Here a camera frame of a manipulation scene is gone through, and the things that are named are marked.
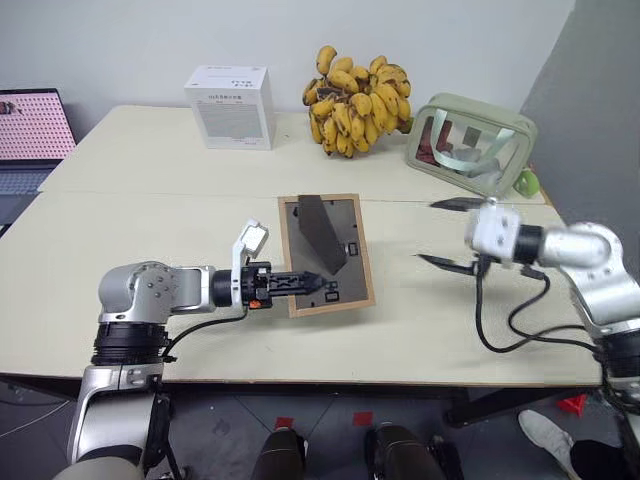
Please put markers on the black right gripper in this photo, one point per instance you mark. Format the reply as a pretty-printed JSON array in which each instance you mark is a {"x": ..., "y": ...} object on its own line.
[{"x": 484, "y": 263}]

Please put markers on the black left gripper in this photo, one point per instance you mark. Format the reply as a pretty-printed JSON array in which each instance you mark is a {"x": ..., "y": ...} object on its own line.
[{"x": 256, "y": 287}]

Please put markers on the wooden picture frame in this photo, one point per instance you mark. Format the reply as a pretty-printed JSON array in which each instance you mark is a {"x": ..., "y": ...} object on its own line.
[{"x": 345, "y": 227}]

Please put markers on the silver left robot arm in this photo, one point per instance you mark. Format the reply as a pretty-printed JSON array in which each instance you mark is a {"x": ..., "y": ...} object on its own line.
[{"x": 145, "y": 295}]

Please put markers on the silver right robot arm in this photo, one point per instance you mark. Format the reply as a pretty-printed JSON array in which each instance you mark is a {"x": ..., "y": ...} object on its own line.
[{"x": 587, "y": 250}]

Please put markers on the green transparent zip pouch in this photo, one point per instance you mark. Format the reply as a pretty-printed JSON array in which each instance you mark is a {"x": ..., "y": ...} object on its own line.
[{"x": 465, "y": 145}]

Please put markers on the small green plastic object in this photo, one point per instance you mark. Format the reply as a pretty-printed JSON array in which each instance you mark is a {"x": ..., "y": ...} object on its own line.
[{"x": 528, "y": 184}]

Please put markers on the yellow banana bunch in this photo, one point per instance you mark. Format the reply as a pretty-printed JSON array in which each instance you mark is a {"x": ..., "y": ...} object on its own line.
[{"x": 357, "y": 107}]

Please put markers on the dark rounded shape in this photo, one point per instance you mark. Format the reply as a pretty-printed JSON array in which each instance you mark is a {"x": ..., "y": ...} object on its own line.
[
  {"x": 405, "y": 452},
  {"x": 277, "y": 455}
]

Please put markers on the white cardboard box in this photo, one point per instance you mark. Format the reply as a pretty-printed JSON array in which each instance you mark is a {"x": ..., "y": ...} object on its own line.
[{"x": 232, "y": 112}]

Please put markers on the small red plastic object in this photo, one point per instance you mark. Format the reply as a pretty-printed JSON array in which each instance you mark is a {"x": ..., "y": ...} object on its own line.
[{"x": 573, "y": 404}]

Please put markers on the white shoe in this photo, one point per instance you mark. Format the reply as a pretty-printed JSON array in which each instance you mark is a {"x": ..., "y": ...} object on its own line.
[{"x": 545, "y": 435}]

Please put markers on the dark trouser leg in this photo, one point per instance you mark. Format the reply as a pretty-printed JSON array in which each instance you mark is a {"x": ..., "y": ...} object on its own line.
[{"x": 600, "y": 462}]

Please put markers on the open laptop computer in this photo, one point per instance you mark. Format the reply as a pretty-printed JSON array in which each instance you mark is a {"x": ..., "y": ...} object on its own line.
[{"x": 30, "y": 125}]

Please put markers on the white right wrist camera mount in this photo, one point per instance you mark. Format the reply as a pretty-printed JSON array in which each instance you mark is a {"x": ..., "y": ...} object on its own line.
[{"x": 492, "y": 231}]

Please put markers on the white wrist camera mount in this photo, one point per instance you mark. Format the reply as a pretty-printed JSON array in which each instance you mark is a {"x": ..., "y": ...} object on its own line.
[
  {"x": 492, "y": 231},
  {"x": 251, "y": 239}
]

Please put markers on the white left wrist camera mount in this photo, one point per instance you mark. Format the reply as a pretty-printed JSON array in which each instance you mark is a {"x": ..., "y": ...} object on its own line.
[{"x": 251, "y": 239}]

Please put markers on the black table leg frame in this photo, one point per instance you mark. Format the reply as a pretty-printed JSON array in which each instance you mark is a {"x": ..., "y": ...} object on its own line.
[{"x": 500, "y": 404}]

